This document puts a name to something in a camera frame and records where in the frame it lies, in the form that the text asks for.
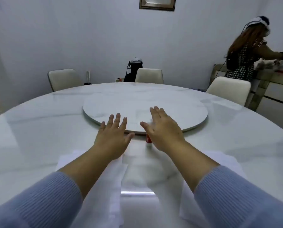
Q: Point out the black backpack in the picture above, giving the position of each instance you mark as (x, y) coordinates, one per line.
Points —
(132, 73)

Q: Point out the cream upholstered chair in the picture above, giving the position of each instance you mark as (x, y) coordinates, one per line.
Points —
(229, 90)
(149, 75)
(64, 79)

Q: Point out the person's left middle finger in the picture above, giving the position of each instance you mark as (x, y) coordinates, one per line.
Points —
(117, 122)

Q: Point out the person's right thumb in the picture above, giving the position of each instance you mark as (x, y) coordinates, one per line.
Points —
(146, 128)

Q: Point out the person's right hand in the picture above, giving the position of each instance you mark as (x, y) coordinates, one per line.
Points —
(166, 131)

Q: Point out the small red bottle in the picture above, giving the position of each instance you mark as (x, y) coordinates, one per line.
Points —
(148, 139)

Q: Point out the framed picture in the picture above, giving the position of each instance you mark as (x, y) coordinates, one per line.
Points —
(157, 2)

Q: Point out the white brush with black base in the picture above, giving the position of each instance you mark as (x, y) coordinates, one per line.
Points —
(88, 78)

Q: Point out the person's left forearm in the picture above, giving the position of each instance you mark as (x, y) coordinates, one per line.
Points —
(60, 187)

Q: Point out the beige sideboard cabinet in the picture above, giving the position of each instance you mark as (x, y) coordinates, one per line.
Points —
(276, 94)

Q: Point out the round marble turntable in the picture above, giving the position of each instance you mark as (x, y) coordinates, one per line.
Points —
(141, 104)

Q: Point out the white headset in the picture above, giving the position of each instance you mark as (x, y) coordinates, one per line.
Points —
(136, 60)

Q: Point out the white paper sheet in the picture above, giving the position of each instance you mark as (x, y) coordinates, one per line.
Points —
(101, 201)
(143, 173)
(191, 211)

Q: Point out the white plastic bag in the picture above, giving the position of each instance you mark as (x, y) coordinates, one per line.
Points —
(264, 64)

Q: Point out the person's right forearm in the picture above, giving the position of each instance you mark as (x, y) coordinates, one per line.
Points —
(217, 187)

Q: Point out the person's left thumb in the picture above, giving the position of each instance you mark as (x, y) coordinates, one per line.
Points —
(129, 138)

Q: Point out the person's left little finger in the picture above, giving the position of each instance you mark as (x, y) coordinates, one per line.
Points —
(102, 128)

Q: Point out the person's left hand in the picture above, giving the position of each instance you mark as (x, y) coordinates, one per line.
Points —
(111, 142)

